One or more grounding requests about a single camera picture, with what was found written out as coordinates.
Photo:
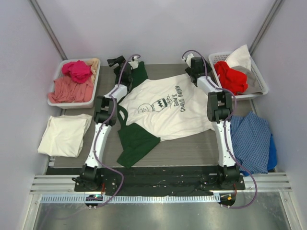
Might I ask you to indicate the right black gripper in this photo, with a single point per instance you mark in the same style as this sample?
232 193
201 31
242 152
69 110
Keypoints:
196 63

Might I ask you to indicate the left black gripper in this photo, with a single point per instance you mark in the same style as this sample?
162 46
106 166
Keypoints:
119 63

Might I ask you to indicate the white and green t-shirt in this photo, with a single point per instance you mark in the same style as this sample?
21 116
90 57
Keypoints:
158 110

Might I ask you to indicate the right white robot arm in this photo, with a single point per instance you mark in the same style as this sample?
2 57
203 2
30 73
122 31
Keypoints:
219 113

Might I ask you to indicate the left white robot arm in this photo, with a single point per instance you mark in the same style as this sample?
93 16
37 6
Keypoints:
105 113

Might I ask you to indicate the beige garment in bin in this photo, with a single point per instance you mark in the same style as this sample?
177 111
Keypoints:
94 64

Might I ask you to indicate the red t-shirt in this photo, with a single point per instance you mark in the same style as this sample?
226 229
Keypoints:
231 79

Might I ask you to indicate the magenta t-shirt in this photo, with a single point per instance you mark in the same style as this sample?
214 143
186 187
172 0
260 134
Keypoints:
79 71

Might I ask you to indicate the grey white garment in basket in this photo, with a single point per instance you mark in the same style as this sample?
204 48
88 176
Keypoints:
240 60

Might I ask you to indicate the left grey plastic bin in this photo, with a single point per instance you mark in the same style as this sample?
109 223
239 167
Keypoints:
75 105

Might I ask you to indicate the salmon pink t-shirt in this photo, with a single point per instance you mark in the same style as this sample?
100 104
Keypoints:
68 91

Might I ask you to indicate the blue plaid shirt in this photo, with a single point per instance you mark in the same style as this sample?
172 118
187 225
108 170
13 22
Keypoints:
251 138

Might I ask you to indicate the folded cream t-shirt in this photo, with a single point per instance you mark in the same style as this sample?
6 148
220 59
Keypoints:
63 136

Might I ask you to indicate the solid blue garment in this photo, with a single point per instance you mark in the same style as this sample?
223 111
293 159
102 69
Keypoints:
272 160

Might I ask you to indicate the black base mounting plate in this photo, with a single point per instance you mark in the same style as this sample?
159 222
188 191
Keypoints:
151 181

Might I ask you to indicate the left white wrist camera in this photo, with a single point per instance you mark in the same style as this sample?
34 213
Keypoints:
134 63

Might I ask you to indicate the slotted white cable duct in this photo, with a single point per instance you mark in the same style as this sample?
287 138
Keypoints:
98 199

